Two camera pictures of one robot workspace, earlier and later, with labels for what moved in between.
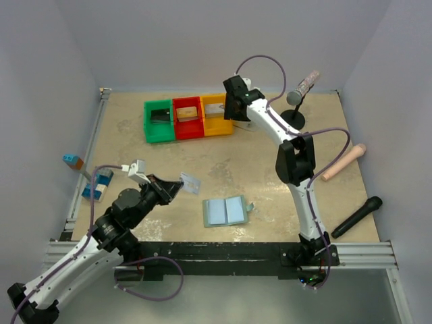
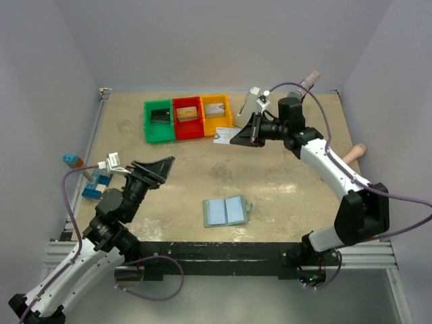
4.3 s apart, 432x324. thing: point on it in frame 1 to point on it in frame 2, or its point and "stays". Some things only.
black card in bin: x=160 y=116 stays
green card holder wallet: x=231 y=210 stays
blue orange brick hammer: x=77 y=163 stays
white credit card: x=191 y=185 to x=223 y=135
